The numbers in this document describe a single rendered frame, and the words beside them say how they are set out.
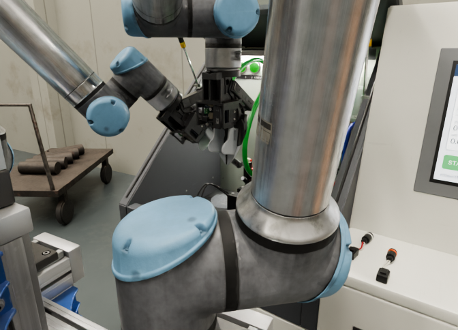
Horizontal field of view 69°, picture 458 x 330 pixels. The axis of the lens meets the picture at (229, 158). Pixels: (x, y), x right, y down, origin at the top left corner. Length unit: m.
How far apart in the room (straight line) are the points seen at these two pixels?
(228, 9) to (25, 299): 0.50
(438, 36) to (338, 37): 0.73
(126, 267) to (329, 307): 0.59
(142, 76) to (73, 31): 3.78
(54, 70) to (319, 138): 0.50
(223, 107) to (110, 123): 0.22
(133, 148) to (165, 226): 3.77
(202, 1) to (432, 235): 0.75
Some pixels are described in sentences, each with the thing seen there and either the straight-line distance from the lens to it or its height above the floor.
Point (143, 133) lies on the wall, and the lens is 3.96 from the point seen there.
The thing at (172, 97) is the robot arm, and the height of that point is 1.33.
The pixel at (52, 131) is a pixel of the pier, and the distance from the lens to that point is 4.75.
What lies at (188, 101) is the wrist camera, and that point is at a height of 1.32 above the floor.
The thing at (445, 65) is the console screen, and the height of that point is 1.41.
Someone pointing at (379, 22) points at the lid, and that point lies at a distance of 1.13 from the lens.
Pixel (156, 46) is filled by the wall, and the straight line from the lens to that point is 3.68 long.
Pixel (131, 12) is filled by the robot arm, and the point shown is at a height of 1.50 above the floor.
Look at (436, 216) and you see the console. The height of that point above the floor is 1.06.
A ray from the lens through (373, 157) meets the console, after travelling 0.97.
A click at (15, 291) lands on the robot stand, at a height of 1.15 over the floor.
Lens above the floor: 1.44
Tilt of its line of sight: 18 degrees down
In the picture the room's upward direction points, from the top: straight up
